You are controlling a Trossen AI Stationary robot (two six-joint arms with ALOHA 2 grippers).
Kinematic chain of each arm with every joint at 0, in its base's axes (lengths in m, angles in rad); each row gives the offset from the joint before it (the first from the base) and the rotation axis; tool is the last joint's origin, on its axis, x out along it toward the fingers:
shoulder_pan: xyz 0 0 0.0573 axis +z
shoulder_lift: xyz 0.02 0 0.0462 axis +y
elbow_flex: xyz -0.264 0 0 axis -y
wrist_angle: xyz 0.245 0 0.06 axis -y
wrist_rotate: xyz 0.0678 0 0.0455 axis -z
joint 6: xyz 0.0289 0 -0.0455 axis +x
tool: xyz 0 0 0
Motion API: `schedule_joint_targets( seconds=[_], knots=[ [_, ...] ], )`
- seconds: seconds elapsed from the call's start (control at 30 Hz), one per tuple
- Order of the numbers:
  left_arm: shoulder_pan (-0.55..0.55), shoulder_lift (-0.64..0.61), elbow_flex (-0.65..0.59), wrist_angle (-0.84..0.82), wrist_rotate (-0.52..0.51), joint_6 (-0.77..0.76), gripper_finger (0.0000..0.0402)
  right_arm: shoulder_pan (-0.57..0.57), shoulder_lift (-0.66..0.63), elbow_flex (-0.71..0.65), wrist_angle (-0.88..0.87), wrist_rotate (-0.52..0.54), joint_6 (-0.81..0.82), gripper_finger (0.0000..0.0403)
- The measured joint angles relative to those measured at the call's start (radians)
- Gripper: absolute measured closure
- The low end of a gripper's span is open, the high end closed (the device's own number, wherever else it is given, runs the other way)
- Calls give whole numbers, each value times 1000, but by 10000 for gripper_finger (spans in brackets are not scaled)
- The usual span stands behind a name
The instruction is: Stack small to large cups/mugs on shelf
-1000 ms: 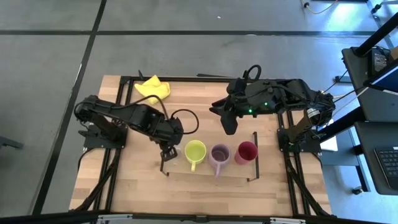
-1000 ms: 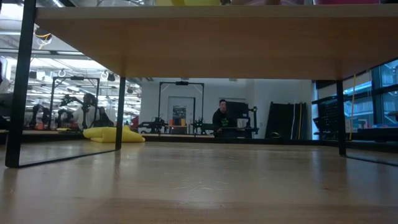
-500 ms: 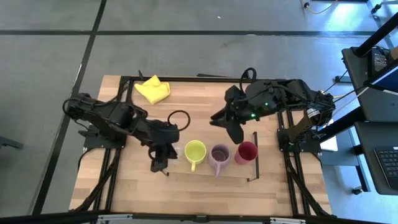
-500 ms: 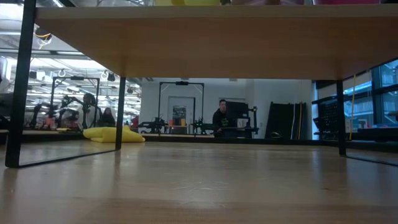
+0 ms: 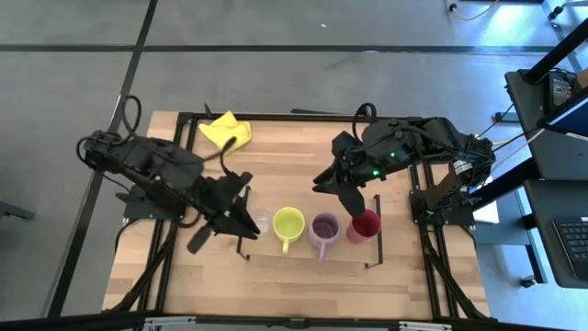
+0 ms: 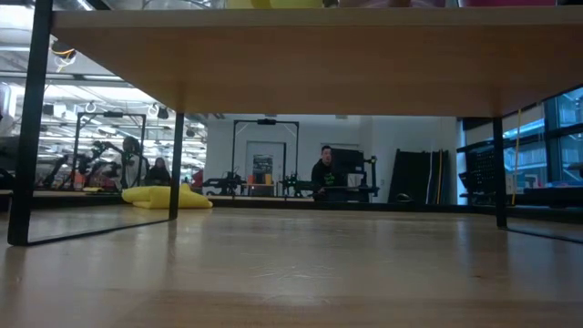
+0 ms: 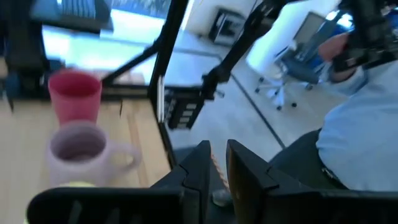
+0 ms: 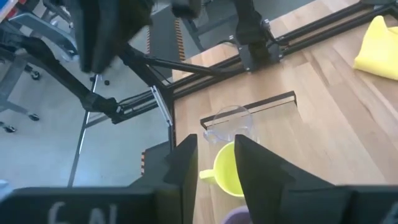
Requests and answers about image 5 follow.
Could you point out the silver metal bracket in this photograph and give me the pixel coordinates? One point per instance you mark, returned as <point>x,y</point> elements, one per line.
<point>170,324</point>
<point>425,326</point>

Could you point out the red plastic cup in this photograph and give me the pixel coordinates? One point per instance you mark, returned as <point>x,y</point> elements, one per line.
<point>367,226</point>

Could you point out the yellow cloth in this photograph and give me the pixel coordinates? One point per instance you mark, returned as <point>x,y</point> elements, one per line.
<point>220,131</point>

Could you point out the yellow-green mug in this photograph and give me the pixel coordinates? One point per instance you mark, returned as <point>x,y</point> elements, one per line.
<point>288,223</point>

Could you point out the clear glass cup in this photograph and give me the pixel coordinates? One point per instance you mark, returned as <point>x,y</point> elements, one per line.
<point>263,220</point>

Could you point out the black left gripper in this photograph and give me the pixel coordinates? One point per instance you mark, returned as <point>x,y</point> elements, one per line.
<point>220,195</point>

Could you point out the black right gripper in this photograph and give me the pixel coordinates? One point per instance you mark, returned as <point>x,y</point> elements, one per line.
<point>356,161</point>

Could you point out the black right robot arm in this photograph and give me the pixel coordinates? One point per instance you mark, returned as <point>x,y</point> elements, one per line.
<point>427,138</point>

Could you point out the black electronic box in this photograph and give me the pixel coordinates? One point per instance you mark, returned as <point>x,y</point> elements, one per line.
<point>560,92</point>

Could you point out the black rig crossbar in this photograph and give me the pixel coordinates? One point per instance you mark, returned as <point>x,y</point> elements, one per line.
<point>46,324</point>

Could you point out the black aluminium table frame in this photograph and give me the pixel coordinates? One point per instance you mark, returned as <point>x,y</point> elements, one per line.
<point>275,117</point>

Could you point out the purple mug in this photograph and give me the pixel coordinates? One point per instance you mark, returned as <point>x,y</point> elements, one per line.
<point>324,228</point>

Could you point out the black side desk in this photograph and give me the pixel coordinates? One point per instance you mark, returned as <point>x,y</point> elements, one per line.
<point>551,151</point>

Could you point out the black caster wheel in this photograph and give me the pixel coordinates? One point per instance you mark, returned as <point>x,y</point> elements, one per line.
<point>528,281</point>

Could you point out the black metal pole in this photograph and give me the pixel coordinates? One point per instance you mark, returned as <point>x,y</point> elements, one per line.
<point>556,53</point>
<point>505,184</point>

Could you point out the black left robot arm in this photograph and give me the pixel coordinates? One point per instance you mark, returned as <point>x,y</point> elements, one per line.
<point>151,161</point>

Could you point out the grey furniture leg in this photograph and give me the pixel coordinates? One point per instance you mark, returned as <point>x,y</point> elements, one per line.
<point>14,211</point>

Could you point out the black laptop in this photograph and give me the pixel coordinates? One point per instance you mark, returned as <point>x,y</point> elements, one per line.
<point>542,207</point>

